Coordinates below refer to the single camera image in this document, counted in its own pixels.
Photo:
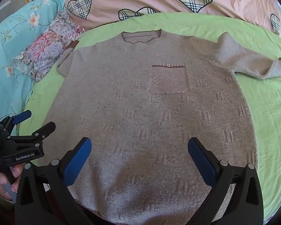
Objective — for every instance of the person's left hand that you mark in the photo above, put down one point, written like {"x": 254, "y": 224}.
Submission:
{"x": 0, "y": 180}

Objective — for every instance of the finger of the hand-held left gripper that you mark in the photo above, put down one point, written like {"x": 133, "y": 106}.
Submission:
{"x": 22, "y": 117}
{"x": 44, "y": 129}

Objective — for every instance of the teal floral quilt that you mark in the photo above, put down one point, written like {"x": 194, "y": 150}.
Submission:
{"x": 11, "y": 46}

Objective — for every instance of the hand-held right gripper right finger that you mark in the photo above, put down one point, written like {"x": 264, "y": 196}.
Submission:
{"x": 201, "y": 161}

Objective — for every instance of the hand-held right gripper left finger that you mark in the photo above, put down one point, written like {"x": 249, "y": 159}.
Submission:
{"x": 78, "y": 159}

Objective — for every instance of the floral ruffled pillow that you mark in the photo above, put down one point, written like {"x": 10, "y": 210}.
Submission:
{"x": 46, "y": 49}

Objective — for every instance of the light green blanket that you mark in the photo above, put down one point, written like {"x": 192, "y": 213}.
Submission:
{"x": 267, "y": 103}

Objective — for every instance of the beige knitted sweater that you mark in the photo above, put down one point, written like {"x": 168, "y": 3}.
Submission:
{"x": 135, "y": 121}

